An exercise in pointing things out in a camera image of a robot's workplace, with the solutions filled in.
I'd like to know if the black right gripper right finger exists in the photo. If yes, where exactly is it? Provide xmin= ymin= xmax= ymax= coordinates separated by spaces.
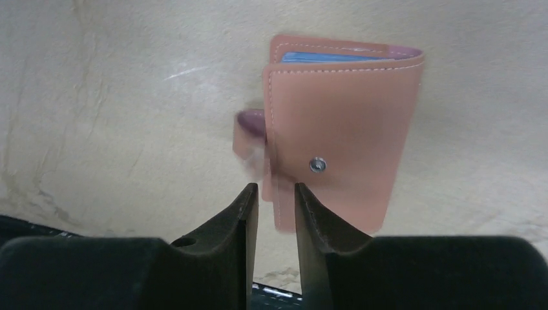
xmin=295 ymin=183 xmax=547 ymax=309

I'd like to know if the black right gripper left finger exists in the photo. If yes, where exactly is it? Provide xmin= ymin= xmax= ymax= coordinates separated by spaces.
xmin=1 ymin=183 xmax=258 ymax=309

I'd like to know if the pink leather card holder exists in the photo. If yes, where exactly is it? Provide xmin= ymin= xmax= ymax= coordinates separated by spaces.
xmin=233 ymin=34 xmax=425 ymax=233

